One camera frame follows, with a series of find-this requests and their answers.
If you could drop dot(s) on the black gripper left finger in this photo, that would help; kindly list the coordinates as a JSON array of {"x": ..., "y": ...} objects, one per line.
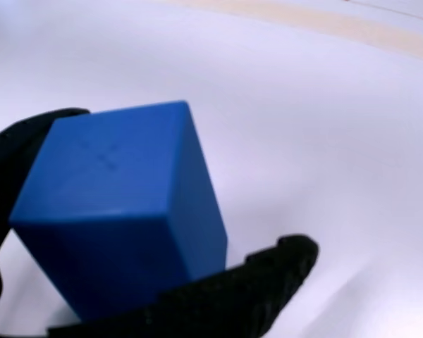
[{"x": 14, "y": 148}]

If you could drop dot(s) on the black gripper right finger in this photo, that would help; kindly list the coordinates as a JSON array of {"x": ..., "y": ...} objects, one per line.
[{"x": 232, "y": 299}]

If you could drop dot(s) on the blue cube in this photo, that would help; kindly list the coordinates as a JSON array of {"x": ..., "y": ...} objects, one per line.
[{"x": 120, "y": 211}]

